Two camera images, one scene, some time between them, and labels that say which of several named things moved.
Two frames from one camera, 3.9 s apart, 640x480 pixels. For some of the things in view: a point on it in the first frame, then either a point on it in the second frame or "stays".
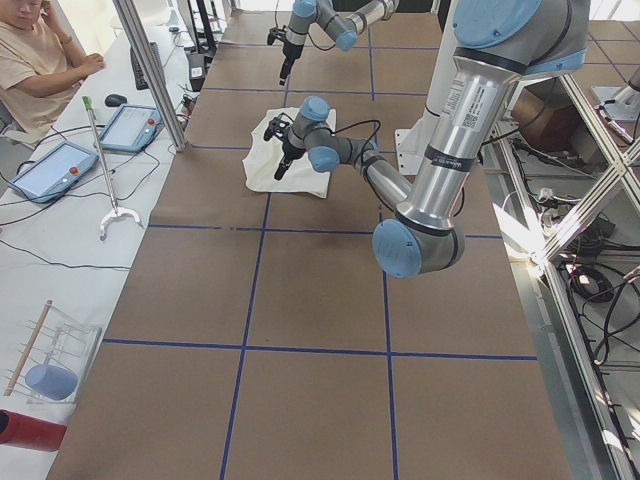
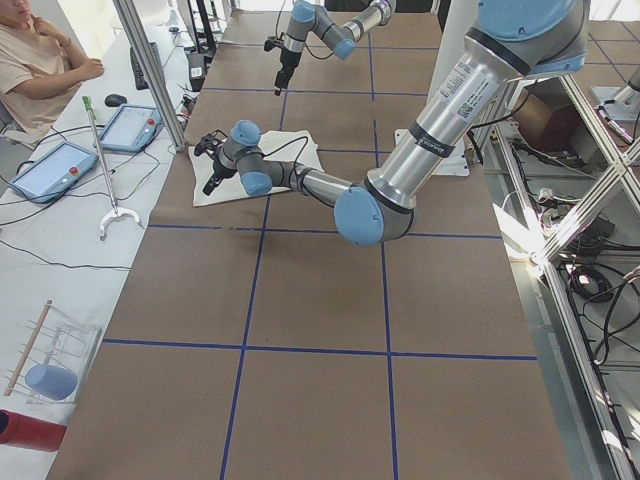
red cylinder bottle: (26, 431) stays
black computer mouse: (114, 100) stays
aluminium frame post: (132, 24) stays
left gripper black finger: (282, 167) to (211, 185)
